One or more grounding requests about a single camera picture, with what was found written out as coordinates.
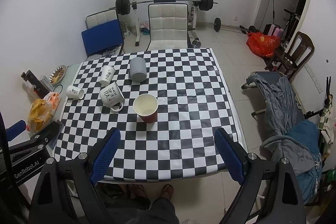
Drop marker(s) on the barbell with black plates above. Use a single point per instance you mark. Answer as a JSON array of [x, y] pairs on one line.
[[123, 6]]

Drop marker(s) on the white chair with blue cushion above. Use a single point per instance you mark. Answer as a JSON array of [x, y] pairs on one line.
[[103, 33]]

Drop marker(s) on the white padded chair centre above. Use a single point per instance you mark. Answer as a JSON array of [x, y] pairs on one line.
[[168, 23]]

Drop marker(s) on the dark bottle on side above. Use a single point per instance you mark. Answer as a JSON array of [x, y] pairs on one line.
[[39, 88]]

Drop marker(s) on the white cup upper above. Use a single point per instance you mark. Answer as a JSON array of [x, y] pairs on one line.
[[107, 74]]

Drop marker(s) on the grey ceramic mug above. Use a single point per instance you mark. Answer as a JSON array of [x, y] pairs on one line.
[[137, 71]]

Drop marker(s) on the red plastic bag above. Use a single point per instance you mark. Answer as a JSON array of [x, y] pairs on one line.
[[262, 45]]

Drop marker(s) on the dark wooden chair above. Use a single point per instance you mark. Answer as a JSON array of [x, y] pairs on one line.
[[299, 52]]

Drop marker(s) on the small white cup left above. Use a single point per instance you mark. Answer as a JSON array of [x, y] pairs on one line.
[[75, 93]]

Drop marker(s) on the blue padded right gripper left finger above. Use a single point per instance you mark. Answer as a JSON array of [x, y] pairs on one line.
[[51, 201]]

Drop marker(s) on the red ribbed paper cup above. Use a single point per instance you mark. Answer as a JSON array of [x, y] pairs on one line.
[[146, 107]]

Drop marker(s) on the yellow orange snack bag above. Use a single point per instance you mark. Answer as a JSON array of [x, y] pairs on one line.
[[42, 112]]

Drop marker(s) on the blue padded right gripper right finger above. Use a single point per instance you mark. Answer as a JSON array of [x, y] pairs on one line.
[[283, 202]]

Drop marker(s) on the white mug with tea text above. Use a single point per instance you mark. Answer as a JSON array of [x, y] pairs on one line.
[[112, 97]]

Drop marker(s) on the patterned plate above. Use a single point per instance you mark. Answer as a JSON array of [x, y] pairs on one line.
[[57, 75]]

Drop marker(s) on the black white checkered tablecloth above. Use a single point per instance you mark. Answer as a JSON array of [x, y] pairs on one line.
[[166, 104]]

